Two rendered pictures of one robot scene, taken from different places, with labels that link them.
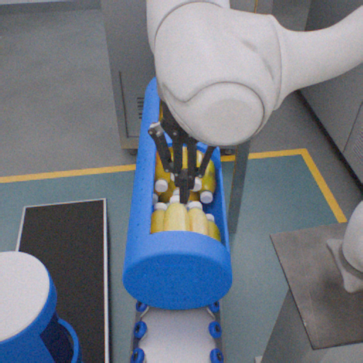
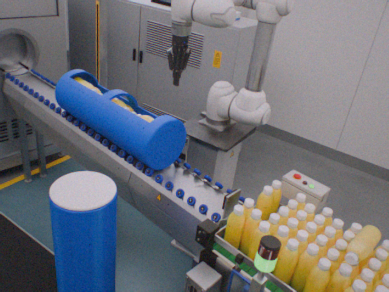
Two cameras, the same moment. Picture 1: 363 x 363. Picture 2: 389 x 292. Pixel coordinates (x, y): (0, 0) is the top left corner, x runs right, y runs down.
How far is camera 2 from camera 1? 1.35 m
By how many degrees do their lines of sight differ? 42
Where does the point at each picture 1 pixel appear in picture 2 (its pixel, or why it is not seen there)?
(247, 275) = (132, 211)
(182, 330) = (172, 175)
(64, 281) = (18, 268)
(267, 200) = not seen: hidden behind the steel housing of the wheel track
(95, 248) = (22, 239)
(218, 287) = (182, 142)
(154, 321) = not seen: hidden behind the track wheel
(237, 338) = (154, 241)
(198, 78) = (225, 7)
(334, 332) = (227, 143)
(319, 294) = (212, 137)
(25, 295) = (99, 182)
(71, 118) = not seen: outside the picture
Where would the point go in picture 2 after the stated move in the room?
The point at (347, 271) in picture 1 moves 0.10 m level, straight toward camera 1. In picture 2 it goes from (215, 125) to (219, 132)
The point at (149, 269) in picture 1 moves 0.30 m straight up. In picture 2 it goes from (158, 136) to (163, 78)
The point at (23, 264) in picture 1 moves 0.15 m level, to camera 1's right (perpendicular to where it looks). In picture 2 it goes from (81, 175) to (108, 164)
